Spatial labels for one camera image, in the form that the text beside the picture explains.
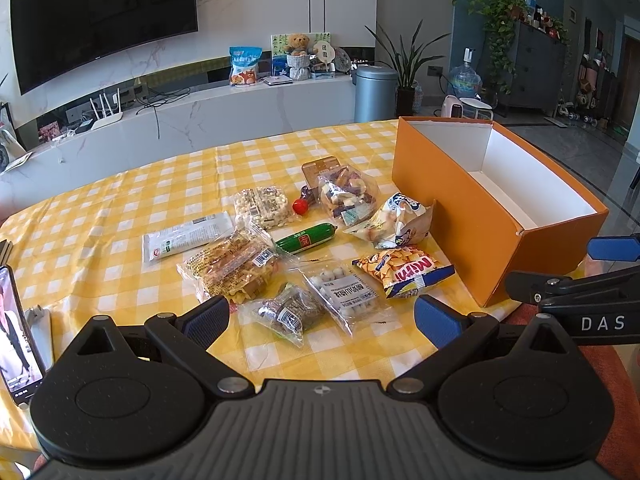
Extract hanging green vine plant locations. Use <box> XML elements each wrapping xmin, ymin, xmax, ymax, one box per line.
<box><xmin>469</xmin><ymin>0</ymin><xmax>525</xmax><ymax>94</ymax></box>

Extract white wifi router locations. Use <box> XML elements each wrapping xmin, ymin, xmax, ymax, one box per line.
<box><xmin>89</xmin><ymin>88</ymin><xmax>124</xmax><ymax>130</ymax></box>

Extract teddy bear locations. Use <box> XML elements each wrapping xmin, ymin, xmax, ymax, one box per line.
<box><xmin>284</xmin><ymin>32</ymin><xmax>310</xmax><ymax>56</ymax></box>

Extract green sausage stick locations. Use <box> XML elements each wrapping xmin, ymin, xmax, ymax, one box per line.
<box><xmin>276</xmin><ymin>222</ymin><xmax>337</xmax><ymax>255</ymax></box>

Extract blue snack bag on counter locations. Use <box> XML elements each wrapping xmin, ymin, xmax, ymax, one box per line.
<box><xmin>229</xmin><ymin>46</ymin><xmax>262</xmax><ymax>86</ymax></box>

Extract orange cardboard box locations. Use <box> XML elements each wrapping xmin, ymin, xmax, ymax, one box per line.
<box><xmin>392</xmin><ymin>117</ymin><xmax>608</xmax><ymax>307</ymax></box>

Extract grey round trash bin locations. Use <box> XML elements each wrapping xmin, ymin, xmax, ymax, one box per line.
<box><xmin>352</xmin><ymin>65</ymin><xmax>398</xmax><ymax>122</ymax></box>

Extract black curved television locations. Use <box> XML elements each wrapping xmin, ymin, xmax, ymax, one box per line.
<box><xmin>10</xmin><ymin>0</ymin><xmax>198</xmax><ymax>93</ymax></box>

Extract orange Mimi snack bag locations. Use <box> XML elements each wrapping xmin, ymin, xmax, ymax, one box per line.
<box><xmin>352</xmin><ymin>246</ymin><xmax>454</xmax><ymax>299</ymax></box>

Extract white long snack packet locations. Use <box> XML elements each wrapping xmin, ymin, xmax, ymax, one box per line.
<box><xmin>141</xmin><ymin>211</ymin><xmax>234</xmax><ymax>264</ymax></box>

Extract white marble tv counter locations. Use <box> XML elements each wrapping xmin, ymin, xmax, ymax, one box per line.
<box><xmin>1</xmin><ymin>76</ymin><xmax>355</xmax><ymax>218</ymax></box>

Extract mixed snack clear bag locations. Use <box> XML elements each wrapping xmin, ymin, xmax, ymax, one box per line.
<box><xmin>318</xmin><ymin>165</ymin><xmax>380</xmax><ymax>226</ymax></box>

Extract white small stool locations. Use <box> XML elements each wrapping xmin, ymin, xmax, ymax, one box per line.
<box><xmin>459</xmin><ymin>96</ymin><xmax>494</xmax><ymax>120</ymax></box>

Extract yellow crisps clear bag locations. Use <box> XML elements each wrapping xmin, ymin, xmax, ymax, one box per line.
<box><xmin>177</xmin><ymin>228</ymin><xmax>280</xmax><ymax>306</ymax></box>

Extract small red-capped candy bottle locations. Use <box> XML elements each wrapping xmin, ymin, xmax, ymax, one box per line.
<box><xmin>292</xmin><ymin>185</ymin><xmax>316</xmax><ymax>216</ymax></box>

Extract pink small heater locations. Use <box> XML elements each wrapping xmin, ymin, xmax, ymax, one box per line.
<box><xmin>440</xmin><ymin>94</ymin><xmax>463</xmax><ymax>118</ymax></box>

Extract yellow checked tablecloth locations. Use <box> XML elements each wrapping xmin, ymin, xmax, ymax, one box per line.
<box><xmin>0</xmin><ymin>118</ymin><xmax>589</xmax><ymax>466</ymax></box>

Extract white blue chips bag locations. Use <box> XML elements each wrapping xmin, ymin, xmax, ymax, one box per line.
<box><xmin>345</xmin><ymin>193</ymin><xmax>435</xmax><ymax>250</ymax></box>

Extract smartphone on stand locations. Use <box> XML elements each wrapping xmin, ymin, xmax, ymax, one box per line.
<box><xmin>0</xmin><ymin>264</ymin><xmax>46</xmax><ymax>405</ymax></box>

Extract clear bag white balls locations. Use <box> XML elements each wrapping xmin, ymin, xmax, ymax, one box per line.
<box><xmin>298</xmin><ymin>261</ymin><xmax>393</xmax><ymax>336</ymax></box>

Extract dark grey cabinet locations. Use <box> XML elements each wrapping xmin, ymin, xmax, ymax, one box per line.
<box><xmin>499</xmin><ymin>22</ymin><xmax>566</xmax><ymax>114</ymax></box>

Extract brown snack box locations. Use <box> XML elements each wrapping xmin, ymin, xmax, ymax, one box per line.
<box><xmin>302</xmin><ymin>156</ymin><xmax>340</xmax><ymax>188</ymax></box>

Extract potted long-leaf plant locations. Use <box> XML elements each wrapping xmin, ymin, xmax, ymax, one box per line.
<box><xmin>366</xmin><ymin>21</ymin><xmax>449</xmax><ymax>117</ymax></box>

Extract clear nut cake pack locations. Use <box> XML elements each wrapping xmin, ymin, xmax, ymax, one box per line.
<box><xmin>233</xmin><ymin>186</ymin><xmax>290</xmax><ymax>231</ymax></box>

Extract blue water jug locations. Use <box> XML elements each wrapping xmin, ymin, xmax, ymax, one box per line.
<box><xmin>449</xmin><ymin>48</ymin><xmax>482</xmax><ymax>99</ymax></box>

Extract clear bag dark snack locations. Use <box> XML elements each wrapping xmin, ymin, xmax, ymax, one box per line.
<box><xmin>239</xmin><ymin>283</ymin><xmax>326</xmax><ymax>348</ymax></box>

